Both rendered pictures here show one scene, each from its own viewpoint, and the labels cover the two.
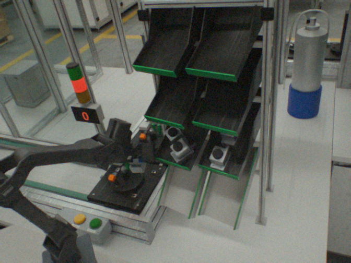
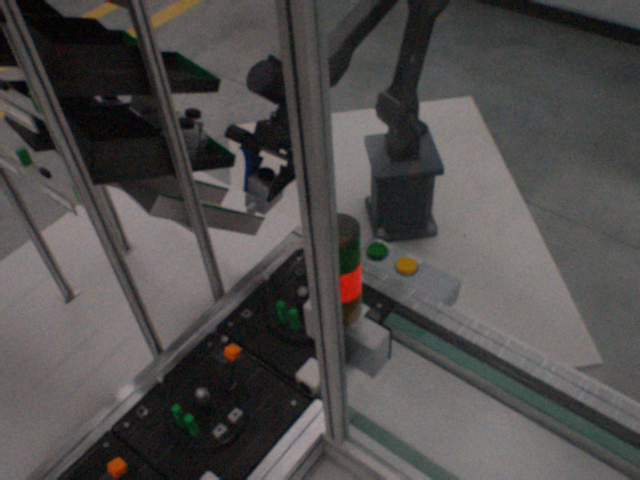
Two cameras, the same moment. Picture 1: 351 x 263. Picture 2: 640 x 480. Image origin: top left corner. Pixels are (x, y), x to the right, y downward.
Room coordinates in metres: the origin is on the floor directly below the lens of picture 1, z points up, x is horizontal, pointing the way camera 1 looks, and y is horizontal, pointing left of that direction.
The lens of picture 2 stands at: (1.64, 0.43, 1.93)
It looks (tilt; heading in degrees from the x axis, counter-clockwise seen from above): 47 degrees down; 195
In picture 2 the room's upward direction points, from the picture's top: 6 degrees counter-clockwise
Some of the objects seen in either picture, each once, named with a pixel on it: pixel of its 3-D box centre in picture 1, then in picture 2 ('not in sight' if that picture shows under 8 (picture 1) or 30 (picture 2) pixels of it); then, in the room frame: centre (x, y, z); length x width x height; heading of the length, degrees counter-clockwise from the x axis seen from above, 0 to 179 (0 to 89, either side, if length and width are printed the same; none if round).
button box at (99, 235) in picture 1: (82, 224); not in sight; (0.81, 0.40, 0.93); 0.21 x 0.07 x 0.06; 62
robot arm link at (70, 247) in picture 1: (58, 241); not in sight; (0.58, 0.37, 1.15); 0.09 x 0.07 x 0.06; 44
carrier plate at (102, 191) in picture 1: (128, 182); (306, 317); (0.96, 0.22, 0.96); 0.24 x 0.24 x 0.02; 62
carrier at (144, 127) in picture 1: (152, 134); (205, 401); (1.18, 0.10, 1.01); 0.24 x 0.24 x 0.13; 62
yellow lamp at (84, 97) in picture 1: (82, 95); not in sight; (1.15, 0.34, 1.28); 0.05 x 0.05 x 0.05
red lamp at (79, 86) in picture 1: (79, 83); not in sight; (1.15, 0.34, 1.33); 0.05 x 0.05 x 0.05
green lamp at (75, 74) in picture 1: (74, 72); not in sight; (1.15, 0.34, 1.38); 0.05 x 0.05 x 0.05
